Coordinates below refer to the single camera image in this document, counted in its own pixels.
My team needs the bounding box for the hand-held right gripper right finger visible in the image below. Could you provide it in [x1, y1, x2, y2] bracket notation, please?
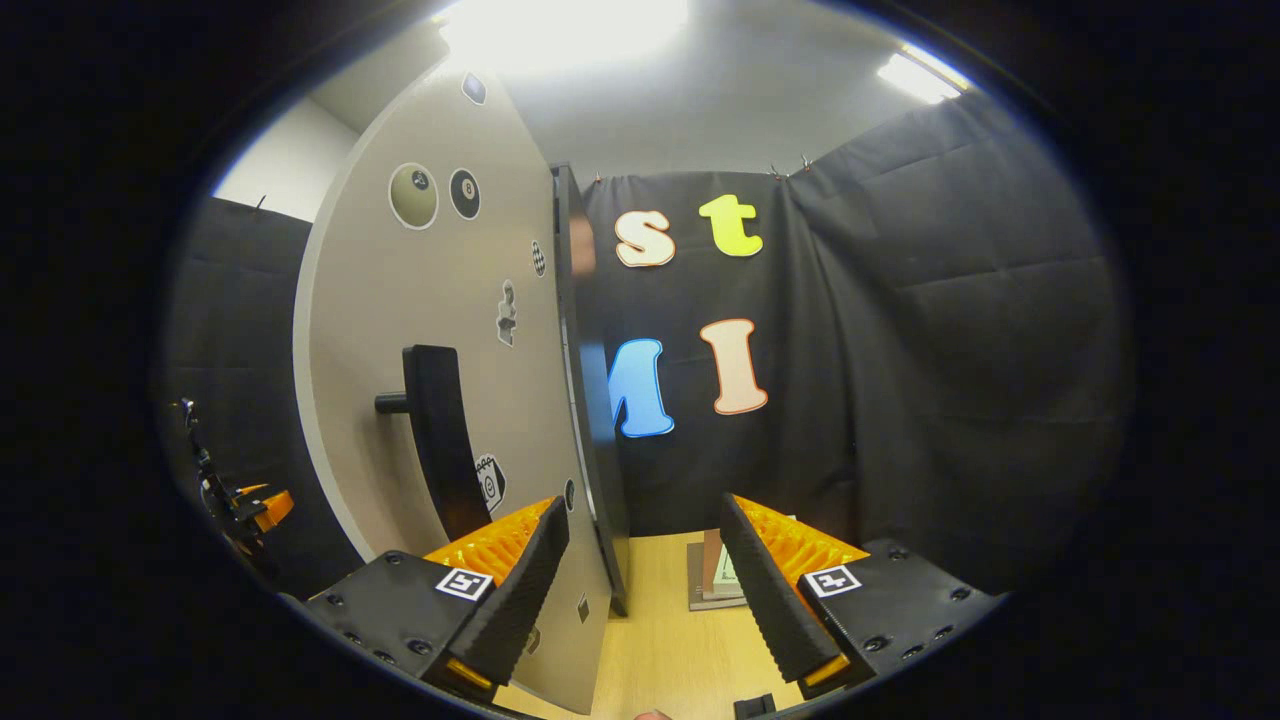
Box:
[718, 492, 1006, 701]

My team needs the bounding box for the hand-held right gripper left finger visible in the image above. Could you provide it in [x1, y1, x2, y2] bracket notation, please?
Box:
[300, 495, 571, 701]

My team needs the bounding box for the black cabinet door handle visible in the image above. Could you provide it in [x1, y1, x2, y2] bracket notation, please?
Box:
[375, 345, 493, 541]

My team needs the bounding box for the brown book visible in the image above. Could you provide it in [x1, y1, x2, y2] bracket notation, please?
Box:
[703, 528, 731, 599]

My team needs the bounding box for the grey book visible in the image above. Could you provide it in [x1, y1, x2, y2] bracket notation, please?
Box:
[687, 542, 746, 611]

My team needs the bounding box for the black backdrop cloth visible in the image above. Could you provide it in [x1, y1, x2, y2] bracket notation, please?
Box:
[160, 90, 1136, 601]

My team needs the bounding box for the narrow ceiling light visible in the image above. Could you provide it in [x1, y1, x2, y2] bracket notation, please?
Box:
[877, 45, 971, 105]

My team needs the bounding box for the large ceiling light panel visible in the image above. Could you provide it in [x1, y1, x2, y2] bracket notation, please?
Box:
[435, 0, 691, 76]

